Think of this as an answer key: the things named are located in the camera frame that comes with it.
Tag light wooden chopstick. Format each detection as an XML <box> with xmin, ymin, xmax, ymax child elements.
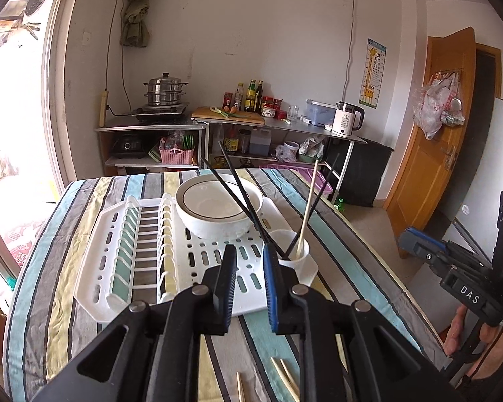
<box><xmin>295</xmin><ymin>159</ymin><xmax>319</xmax><ymax>259</ymax></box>

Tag metal kitchen shelf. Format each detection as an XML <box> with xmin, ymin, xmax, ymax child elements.
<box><xmin>94</xmin><ymin>116</ymin><xmax>368</xmax><ymax>202</ymax></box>

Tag person's right hand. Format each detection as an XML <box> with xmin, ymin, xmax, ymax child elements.
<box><xmin>442</xmin><ymin>304</ymin><xmax>503</xmax><ymax>382</ymax></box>

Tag wooden chopstick on table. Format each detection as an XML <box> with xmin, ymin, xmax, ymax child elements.
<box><xmin>236</xmin><ymin>371</ymin><xmax>246</xmax><ymax>402</ymax></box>
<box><xmin>271</xmin><ymin>357</ymin><xmax>300</xmax><ymax>402</ymax></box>
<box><xmin>280</xmin><ymin>358</ymin><xmax>300</xmax><ymax>397</ymax></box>

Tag wooden door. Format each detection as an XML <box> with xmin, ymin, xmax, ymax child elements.
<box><xmin>383</xmin><ymin>27</ymin><xmax>501</xmax><ymax>237</ymax></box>

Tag striped tablecloth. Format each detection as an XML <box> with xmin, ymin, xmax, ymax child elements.
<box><xmin>2</xmin><ymin>172</ymin><xmax>445</xmax><ymax>401</ymax></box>

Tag green glass bottle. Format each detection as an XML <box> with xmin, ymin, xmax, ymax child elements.
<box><xmin>334</xmin><ymin>198</ymin><xmax>344</xmax><ymax>212</ymax></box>

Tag white dish drying rack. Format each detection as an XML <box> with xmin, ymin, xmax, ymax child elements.
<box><xmin>72</xmin><ymin>191</ymin><xmax>320</xmax><ymax>324</ymax></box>

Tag white utensil cup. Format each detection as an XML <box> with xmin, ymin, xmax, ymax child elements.
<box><xmin>271</xmin><ymin>229</ymin><xmax>310</xmax><ymax>279</ymax></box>

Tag plastic bags on door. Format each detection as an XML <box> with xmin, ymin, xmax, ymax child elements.
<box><xmin>413</xmin><ymin>71</ymin><xmax>465</xmax><ymax>140</ymax></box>

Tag white electric kettle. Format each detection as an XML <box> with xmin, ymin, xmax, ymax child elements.
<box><xmin>332</xmin><ymin>102</ymin><xmax>364</xmax><ymax>136</ymax></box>

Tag large white bowl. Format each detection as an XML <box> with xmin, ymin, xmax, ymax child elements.
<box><xmin>175</xmin><ymin>173</ymin><xmax>253</xmax><ymax>241</ymax></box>

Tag blue transparent container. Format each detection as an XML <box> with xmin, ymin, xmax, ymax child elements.
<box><xmin>305</xmin><ymin>99</ymin><xmax>337</xmax><ymax>126</ymax></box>

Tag white plastic jug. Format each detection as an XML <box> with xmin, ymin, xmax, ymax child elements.
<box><xmin>249</xmin><ymin>128</ymin><xmax>272</xmax><ymax>157</ymax></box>

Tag pink plastic basket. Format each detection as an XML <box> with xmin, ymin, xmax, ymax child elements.
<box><xmin>159</xmin><ymin>138</ymin><xmax>195</xmax><ymax>166</ymax></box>

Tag dark sauce bottle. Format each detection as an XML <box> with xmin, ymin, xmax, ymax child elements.
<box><xmin>254</xmin><ymin>80</ymin><xmax>263</xmax><ymax>114</ymax></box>

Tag black induction cooker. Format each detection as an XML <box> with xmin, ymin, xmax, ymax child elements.
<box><xmin>131</xmin><ymin>102</ymin><xmax>189</xmax><ymax>124</ymax></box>

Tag wooden cutting board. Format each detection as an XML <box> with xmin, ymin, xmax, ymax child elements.
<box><xmin>191</xmin><ymin>106</ymin><xmax>265</xmax><ymax>125</ymax></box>

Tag stainless steel steamer pot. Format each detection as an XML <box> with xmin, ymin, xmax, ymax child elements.
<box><xmin>143</xmin><ymin>73</ymin><xmax>189</xmax><ymax>106</ymax></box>

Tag white power strip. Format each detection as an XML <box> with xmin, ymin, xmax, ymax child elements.
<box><xmin>99</xmin><ymin>90</ymin><xmax>109</xmax><ymax>128</ymax></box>

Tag green hanging cloth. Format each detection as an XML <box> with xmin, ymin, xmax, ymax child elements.
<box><xmin>120</xmin><ymin>0</ymin><xmax>150</xmax><ymax>47</ymax></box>

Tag giraffe height wall chart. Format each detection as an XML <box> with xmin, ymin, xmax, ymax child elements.
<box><xmin>359</xmin><ymin>38</ymin><xmax>387</xmax><ymax>109</ymax></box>

